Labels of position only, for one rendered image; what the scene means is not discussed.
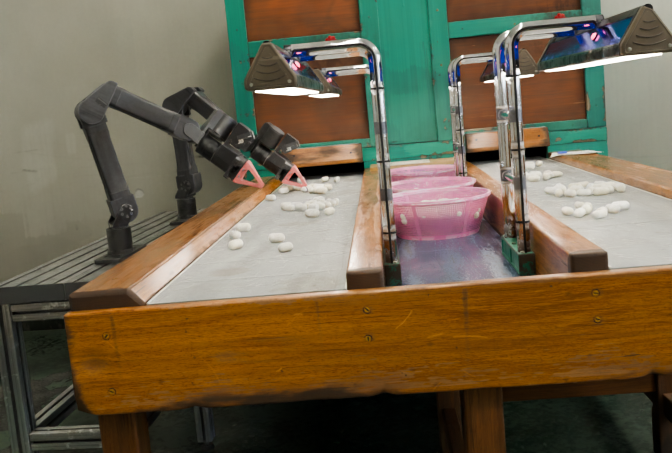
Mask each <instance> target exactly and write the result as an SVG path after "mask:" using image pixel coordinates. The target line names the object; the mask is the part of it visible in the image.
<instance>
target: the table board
mask: <svg viewBox="0 0 672 453"><path fill-rule="evenodd" d="M64 323H65V330H66V338H67V345H68V352H69V359H70V365H71V373H72V381H73V389H74V395H75V401H76V404H77V408H78V410H79V411H82V412H85V413H89V414H93V415H112V414H126V413H141V412H156V411H170V410H182V409H187V408H190V407H194V406H199V407H205V408H213V407H228V406H243V405H258V404H272V403H286V402H298V401H308V400H325V399H345V398H359V397H371V396H376V395H379V394H382V393H390V394H395V395H403V394H418V393H432V392H447V391H459V390H469V389H481V388H504V387H520V386H534V385H549V384H563V383H578V382H592V381H607V380H621V379H632V378H640V377H644V376H647V375H648V374H659V375H669V374H672V265H665V266H652V267H639V268H626V269H613V270H601V271H588V272H575V273H562V274H549V275H536V276H523V277H510V278H497V279H484V280H471V281H458V282H445V283H432V284H419V285H406V286H393V287H380V288H367V289H354V290H342V291H329V292H316V293H303V294H290V295H277V296H264V297H251V298H238V299H225V300H212V301H199V302H186V303H173V304H160V305H147V306H134V307H121V308H108V309H95V310H82V311H70V312H68V313H66V314H65V315H64Z"/></svg>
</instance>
